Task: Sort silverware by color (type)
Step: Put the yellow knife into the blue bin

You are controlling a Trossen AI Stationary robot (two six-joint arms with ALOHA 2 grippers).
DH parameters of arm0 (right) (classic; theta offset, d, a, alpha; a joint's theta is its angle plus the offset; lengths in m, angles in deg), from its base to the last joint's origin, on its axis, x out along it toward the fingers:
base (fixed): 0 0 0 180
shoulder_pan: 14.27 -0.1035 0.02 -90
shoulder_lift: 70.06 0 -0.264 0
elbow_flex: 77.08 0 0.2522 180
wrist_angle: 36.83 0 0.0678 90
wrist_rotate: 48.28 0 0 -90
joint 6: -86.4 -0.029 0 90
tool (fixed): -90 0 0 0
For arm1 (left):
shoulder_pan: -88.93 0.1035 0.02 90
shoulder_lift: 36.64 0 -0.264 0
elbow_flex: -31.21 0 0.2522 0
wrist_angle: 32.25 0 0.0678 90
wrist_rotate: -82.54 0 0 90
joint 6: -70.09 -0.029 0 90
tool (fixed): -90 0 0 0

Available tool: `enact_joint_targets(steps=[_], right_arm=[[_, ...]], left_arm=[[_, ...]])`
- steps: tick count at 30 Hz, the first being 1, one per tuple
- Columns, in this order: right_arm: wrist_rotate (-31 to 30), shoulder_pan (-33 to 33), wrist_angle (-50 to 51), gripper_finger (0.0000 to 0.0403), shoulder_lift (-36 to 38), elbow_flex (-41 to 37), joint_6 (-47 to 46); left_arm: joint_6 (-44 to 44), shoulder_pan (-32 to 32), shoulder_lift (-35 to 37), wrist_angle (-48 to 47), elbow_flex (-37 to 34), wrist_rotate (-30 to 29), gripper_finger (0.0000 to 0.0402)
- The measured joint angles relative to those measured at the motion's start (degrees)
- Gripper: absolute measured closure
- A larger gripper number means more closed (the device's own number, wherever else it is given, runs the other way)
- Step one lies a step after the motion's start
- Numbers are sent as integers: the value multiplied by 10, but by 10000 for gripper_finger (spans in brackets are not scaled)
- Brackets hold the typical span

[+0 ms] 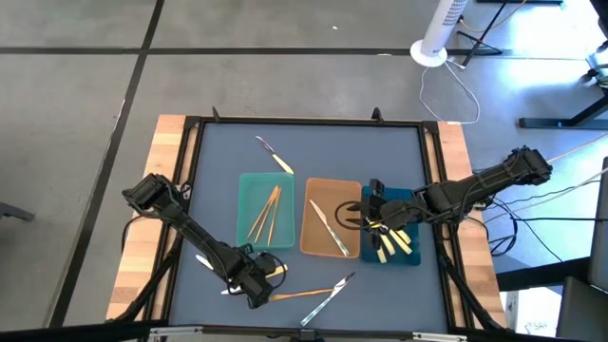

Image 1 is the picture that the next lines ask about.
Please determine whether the dark furniture leg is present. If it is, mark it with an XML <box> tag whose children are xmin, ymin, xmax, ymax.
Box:
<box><xmin>0</xmin><ymin>200</ymin><xmax>37</xmax><ymax>223</ymax></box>

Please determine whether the grey chair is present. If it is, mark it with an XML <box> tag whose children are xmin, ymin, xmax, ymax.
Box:
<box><xmin>555</xmin><ymin>156</ymin><xmax>608</xmax><ymax>342</ymax></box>

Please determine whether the orange plastic bin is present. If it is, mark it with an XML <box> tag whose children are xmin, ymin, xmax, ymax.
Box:
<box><xmin>299</xmin><ymin>177</ymin><xmax>363</xmax><ymax>260</ymax></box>

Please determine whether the black cable conduit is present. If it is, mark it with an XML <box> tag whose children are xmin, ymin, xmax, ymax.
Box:
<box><xmin>436</xmin><ymin>227</ymin><xmax>507</xmax><ymax>332</ymax></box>
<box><xmin>111</xmin><ymin>222</ymin><xmax>186</xmax><ymax>324</ymax></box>

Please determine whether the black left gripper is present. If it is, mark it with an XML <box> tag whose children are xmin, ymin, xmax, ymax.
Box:
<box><xmin>222</xmin><ymin>242</ymin><xmax>279</xmax><ymax>310</ymax></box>

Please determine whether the black support beam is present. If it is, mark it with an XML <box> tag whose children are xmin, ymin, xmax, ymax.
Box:
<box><xmin>0</xmin><ymin>318</ymin><xmax>608</xmax><ymax>342</ymax></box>

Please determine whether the white fan cable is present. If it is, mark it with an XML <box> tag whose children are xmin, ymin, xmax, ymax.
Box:
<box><xmin>418</xmin><ymin>59</ymin><xmax>482</xmax><ymax>126</ymax></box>

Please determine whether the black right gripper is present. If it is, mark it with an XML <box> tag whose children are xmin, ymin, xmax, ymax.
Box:
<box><xmin>345</xmin><ymin>178</ymin><xmax>422</xmax><ymax>251</ymax></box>

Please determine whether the yellow power cable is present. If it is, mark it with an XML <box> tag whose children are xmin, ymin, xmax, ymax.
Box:
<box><xmin>545</xmin><ymin>131</ymin><xmax>608</xmax><ymax>165</ymax></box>

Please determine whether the black aluminium table frame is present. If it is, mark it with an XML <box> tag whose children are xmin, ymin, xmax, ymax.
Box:
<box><xmin>142</xmin><ymin>106</ymin><xmax>479</xmax><ymax>333</ymax></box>

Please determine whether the teal plastic bin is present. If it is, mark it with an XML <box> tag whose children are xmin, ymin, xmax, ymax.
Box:
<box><xmin>236</xmin><ymin>172</ymin><xmax>296</xmax><ymax>251</ymax></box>

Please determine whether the black tripod stand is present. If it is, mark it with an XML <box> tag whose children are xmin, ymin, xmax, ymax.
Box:
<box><xmin>454</xmin><ymin>0</ymin><xmax>509</xmax><ymax>67</ymax></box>

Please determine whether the silver metal bracket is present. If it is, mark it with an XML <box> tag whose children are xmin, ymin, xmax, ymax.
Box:
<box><xmin>411</xmin><ymin>332</ymin><xmax>469</xmax><ymax>342</ymax></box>
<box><xmin>149</xmin><ymin>325</ymin><xmax>205</xmax><ymax>341</ymax></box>

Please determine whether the blue plastic bin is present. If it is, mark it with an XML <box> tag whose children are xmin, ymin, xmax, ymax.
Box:
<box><xmin>359</xmin><ymin>184</ymin><xmax>422</xmax><ymax>267</ymax></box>

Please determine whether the white cardboard box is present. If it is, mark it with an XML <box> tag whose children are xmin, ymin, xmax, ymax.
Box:
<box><xmin>504</xmin><ymin>288</ymin><xmax>564</xmax><ymax>339</ymax></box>

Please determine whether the office chair base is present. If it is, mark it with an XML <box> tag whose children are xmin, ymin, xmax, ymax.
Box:
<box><xmin>579</xmin><ymin>41</ymin><xmax>608</xmax><ymax>92</ymax></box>

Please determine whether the white tower fan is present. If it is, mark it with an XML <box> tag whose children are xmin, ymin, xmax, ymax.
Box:
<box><xmin>409</xmin><ymin>0</ymin><xmax>470</xmax><ymax>68</ymax></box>

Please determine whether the black desk foot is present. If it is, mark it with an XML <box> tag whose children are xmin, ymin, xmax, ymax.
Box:
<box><xmin>517</xmin><ymin>92</ymin><xmax>608</xmax><ymax>130</ymax></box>
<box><xmin>496</xmin><ymin>256</ymin><xmax>593</xmax><ymax>292</ymax></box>

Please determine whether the grey-blue table mat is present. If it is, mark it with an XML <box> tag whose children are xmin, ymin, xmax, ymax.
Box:
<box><xmin>168</xmin><ymin>122</ymin><xmax>450</xmax><ymax>333</ymax></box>

